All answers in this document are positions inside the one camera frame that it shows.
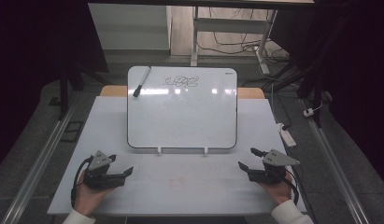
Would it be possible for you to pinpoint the right hand-held gripper black cable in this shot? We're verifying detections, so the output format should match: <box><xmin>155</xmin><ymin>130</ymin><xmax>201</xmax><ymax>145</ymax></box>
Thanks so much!
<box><xmin>284</xmin><ymin>169</ymin><xmax>301</xmax><ymax>206</ymax></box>

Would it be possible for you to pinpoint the hand-held gripper black cable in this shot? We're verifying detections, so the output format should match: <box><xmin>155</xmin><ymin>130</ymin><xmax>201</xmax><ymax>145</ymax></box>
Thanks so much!
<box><xmin>70</xmin><ymin>156</ymin><xmax>94</xmax><ymax>208</ymax></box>
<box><xmin>284</xmin><ymin>169</ymin><xmax>301</xmax><ymax>206</ymax></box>

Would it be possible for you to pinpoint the aluminium floor rail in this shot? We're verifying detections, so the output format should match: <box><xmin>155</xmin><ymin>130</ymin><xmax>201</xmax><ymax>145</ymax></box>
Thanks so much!
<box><xmin>0</xmin><ymin>101</ymin><xmax>79</xmax><ymax>224</ymax></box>
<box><xmin>299</xmin><ymin>98</ymin><xmax>372</xmax><ymax>224</ymax></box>

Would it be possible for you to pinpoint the white cabinet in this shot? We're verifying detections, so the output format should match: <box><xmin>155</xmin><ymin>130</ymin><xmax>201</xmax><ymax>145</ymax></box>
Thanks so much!
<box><xmin>88</xmin><ymin>3</ymin><xmax>173</xmax><ymax>51</ymax></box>

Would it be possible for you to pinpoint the white power strip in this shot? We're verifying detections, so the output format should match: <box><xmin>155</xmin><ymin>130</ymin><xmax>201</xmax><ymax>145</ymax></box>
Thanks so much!
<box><xmin>277</xmin><ymin>122</ymin><xmax>297</xmax><ymax>148</ymax></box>

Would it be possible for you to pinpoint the white dry-erase whiteboard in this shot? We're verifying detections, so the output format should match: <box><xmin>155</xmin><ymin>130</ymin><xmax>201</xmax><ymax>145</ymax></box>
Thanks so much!
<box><xmin>126</xmin><ymin>65</ymin><xmax>238</xmax><ymax>150</ymax></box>

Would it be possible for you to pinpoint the person's right hand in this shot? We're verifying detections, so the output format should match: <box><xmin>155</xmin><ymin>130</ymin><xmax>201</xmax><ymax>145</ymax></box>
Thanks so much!
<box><xmin>257</xmin><ymin>173</ymin><xmax>294</xmax><ymax>206</ymax></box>

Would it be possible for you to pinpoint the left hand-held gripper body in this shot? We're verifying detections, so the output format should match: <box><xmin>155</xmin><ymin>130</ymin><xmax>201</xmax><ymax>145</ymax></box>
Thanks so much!
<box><xmin>83</xmin><ymin>150</ymin><xmax>127</xmax><ymax>189</ymax></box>

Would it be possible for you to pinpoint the black floor plate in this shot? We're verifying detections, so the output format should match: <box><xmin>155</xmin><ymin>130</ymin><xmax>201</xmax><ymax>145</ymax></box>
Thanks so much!
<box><xmin>60</xmin><ymin>120</ymin><xmax>85</xmax><ymax>144</ymax></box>

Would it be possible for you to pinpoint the white metal desk frame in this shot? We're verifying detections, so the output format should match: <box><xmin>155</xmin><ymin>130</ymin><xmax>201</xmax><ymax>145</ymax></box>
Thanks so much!
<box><xmin>190</xmin><ymin>6</ymin><xmax>278</xmax><ymax>76</ymax></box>

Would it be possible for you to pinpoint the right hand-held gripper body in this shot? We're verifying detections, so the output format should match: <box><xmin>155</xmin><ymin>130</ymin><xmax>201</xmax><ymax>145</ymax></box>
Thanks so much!
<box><xmin>248</xmin><ymin>148</ymin><xmax>301</xmax><ymax>185</ymax></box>

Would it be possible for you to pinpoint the black metal stand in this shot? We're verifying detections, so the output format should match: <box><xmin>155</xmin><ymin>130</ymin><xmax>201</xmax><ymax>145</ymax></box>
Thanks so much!
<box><xmin>56</xmin><ymin>60</ymin><xmax>85</xmax><ymax>121</ymax></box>

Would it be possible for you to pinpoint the person's left hand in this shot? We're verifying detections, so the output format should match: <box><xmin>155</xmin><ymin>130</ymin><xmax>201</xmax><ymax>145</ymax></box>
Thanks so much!
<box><xmin>73</xmin><ymin>172</ymin><xmax>115</xmax><ymax>217</ymax></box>

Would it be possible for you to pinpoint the black and white marker pen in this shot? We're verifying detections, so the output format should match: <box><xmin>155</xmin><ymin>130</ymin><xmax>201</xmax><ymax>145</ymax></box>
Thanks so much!
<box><xmin>132</xmin><ymin>65</ymin><xmax>152</xmax><ymax>98</ymax></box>

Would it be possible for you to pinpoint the wooden table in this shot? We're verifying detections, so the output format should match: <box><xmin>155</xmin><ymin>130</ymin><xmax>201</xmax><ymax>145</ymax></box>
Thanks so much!
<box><xmin>99</xmin><ymin>85</ymin><xmax>265</xmax><ymax>101</ymax></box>

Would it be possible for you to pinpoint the left hand-held gripper black cable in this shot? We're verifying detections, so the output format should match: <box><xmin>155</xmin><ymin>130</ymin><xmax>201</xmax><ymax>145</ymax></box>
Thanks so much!
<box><xmin>70</xmin><ymin>156</ymin><xmax>94</xmax><ymax>208</ymax></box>

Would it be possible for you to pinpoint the white table cover sheet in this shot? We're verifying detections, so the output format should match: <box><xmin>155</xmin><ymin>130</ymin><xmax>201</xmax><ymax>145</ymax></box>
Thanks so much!
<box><xmin>47</xmin><ymin>95</ymin><xmax>307</xmax><ymax>217</ymax></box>

